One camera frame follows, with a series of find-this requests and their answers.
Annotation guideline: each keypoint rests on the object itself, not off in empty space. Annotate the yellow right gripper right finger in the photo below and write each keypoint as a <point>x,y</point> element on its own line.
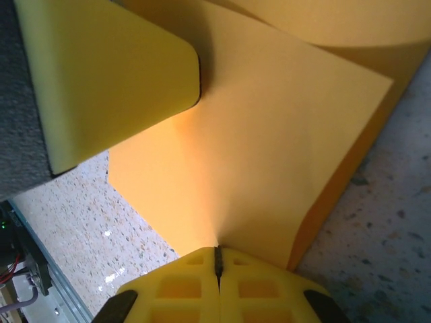
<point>262,292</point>

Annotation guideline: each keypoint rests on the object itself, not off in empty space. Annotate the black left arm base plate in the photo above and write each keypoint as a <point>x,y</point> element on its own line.
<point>37,266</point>

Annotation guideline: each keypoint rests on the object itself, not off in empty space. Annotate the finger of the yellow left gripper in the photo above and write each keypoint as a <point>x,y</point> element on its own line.
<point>107,84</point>

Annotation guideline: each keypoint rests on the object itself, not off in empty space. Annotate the orange paper sheet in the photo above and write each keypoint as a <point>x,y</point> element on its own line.
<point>269,134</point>

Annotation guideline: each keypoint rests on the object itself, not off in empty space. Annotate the small lit circuit board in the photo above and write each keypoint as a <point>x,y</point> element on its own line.
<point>3,224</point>

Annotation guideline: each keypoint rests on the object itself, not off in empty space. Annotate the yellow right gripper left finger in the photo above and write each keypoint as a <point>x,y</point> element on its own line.
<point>175,292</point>

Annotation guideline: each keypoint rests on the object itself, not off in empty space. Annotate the aluminium mounting rail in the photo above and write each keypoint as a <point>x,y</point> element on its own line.
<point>60,286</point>

